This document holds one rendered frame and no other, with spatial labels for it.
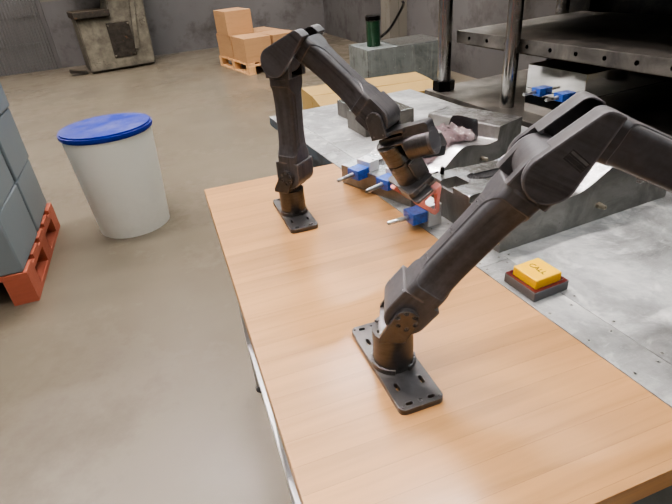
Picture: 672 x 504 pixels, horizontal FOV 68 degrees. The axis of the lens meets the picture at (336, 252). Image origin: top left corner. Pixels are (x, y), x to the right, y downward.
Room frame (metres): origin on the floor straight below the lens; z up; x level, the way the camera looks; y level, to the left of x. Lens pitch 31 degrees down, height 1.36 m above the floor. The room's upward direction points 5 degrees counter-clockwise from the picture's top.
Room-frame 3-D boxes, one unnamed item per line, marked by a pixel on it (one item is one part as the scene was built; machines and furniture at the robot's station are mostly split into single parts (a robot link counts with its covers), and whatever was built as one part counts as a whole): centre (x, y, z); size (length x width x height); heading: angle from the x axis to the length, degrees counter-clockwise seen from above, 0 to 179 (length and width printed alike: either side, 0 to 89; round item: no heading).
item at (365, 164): (1.26, -0.07, 0.86); 0.13 x 0.05 x 0.05; 129
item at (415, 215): (1.03, -0.18, 0.83); 0.13 x 0.05 x 0.05; 113
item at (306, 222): (1.16, 0.10, 0.84); 0.20 x 0.07 x 0.08; 17
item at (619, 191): (1.09, -0.52, 0.87); 0.50 x 0.26 x 0.14; 112
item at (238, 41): (8.25, 0.92, 0.41); 1.40 x 1.07 x 0.81; 17
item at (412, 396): (0.59, -0.07, 0.84); 0.20 x 0.07 x 0.08; 17
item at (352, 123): (1.83, -0.21, 0.84); 0.20 x 0.15 x 0.07; 112
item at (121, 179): (2.91, 1.26, 0.32); 0.52 x 0.52 x 0.64
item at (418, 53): (6.19, -0.96, 0.46); 0.99 x 0.76 x 0.92; 107
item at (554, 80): (1.89, -1.07, 0.87); 0.50 x 0.27 x 0.17; 112
